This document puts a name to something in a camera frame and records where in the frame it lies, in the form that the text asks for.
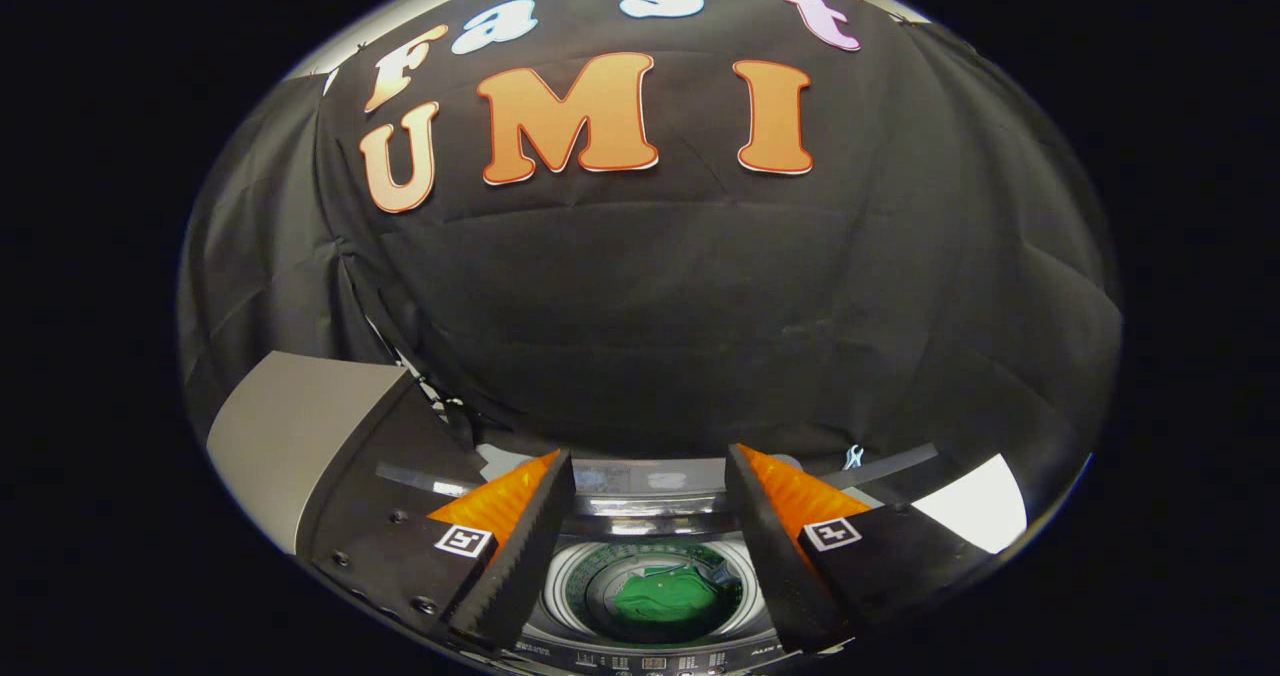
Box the thin metal stand rod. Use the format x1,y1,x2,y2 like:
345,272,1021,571
360,311,471,437

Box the white board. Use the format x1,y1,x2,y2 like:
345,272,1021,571
912,453,1029,555

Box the green polo shirt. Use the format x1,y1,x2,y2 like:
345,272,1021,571
612,564,721,627

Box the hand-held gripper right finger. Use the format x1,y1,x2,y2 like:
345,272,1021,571
723,443,996,654

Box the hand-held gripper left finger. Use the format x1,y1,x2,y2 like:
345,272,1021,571
310,449,578,654

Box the grey top-load washing machine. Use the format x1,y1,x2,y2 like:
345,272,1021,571
510,496,801,676

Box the grey side table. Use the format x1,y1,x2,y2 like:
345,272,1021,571
207,351,486,557

